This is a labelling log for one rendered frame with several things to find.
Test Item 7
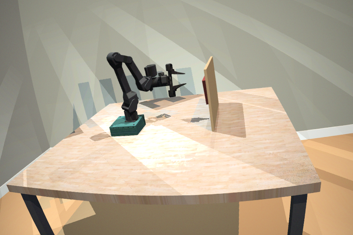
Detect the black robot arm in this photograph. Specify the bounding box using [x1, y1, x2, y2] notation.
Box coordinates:
[106, 52, 168, 122]

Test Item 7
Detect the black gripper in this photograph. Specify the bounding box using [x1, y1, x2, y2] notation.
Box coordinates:
[157, 63, 186, 97]

